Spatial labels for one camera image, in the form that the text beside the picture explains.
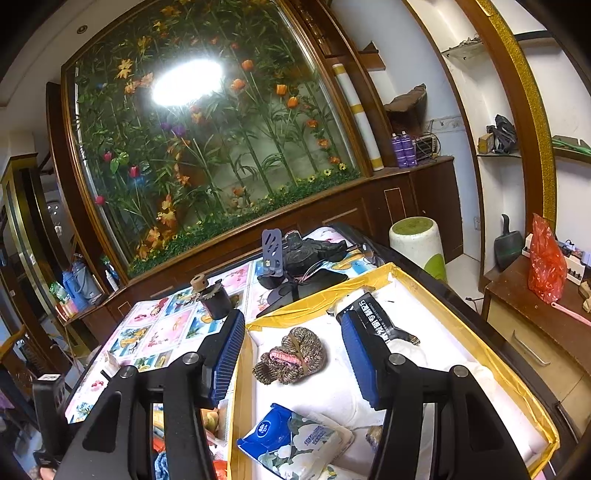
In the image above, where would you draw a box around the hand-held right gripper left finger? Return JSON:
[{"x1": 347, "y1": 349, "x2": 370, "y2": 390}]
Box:
[{"x1": 55, "y1": 309, "x2": 246, "y2": 480}]

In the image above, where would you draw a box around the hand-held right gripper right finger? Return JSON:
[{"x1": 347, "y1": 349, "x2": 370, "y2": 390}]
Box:
[{"x1": 341, "y1": 310, "x2": 532, "y2": 480}]

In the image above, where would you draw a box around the white and blue tissue pack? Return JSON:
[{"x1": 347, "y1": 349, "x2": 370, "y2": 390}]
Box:
[{"x1": 237, "y1": 403, "x2": 355, "y2": 480}]

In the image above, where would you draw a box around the yellow-taped white-lined box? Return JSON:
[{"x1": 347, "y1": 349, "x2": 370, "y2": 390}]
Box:
[{"x1": 229, "y1": 262, "x2": 559, "y2": 480}]

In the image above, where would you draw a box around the black plastic packet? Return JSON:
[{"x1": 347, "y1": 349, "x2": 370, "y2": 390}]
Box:
[{"x1": 336, "y1": 292, "x2": 421, "y2": 347}]

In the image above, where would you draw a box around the wooden chair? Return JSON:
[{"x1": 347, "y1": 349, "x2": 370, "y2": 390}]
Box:
[{"x1": 0, "y1": 325, "x2": 38, "y2": 384}]

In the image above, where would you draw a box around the black cup with wooden spool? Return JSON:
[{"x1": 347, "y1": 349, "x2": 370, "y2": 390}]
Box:
[{"x1": 191, "y1": 274, "x2": 232, "y2": 320}]

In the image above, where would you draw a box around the brown knitted hat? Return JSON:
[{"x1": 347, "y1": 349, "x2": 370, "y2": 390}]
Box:
[{"x1": 253, "y1": 327, "x2": 326, "y2": 386}]

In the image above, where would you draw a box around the printed tablecloth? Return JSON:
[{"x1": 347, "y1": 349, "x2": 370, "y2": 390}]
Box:
[{"x1": 65, "y1": 226, "x2": 384, "y2": 425}]

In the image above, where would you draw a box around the purple phone stand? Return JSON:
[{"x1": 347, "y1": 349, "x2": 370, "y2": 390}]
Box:
[{"x1": 257, "y1": 228, "x2": 284, "y2": 289}]

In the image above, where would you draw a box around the blue thermos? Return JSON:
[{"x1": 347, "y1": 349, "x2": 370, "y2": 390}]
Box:
[{"x1": 62, "y1": 263, "x2": 102, "y2": 310}]

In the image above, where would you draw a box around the white and green stool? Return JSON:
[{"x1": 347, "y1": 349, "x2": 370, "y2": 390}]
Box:
[{"x1": 389, "y1": 216, "x2": 448, "y2": 282}]

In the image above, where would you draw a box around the wooden desk with drawer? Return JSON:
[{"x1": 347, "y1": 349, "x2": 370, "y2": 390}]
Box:
[{"x1": 480, "y1": 251, "x2": 591, "y2": 416}]

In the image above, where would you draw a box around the artificial flower glass panel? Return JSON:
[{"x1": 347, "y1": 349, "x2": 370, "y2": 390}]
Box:
[{"x1": 62, "y1": 0, "x2": 375, "y2": 278}]

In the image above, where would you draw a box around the red plastic bag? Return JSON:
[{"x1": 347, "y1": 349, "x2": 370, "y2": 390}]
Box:
[{"x1": 527, "y1": 213, "x2": 568, "y2": 304}]

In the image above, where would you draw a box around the pink brush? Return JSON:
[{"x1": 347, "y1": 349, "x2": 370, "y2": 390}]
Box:
[{"x1": 549, "y1": 302, "x2": 591, "y2": 316}]

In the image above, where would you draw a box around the white and yellow paper roll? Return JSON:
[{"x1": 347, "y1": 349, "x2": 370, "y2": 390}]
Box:
[{"x1": 332, "y1": 64, "x2": 384, "y2": 171}]

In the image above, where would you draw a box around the black item on shelf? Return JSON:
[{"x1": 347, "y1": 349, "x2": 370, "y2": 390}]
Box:
[{"x1": 489, "y1": 114, "x2": 518, "y2": 154}]

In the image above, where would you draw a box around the small metal wire rack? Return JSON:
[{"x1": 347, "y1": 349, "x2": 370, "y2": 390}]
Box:
[{"x1": 412, "y1": 134, "x2": 439, "y2": 162}]

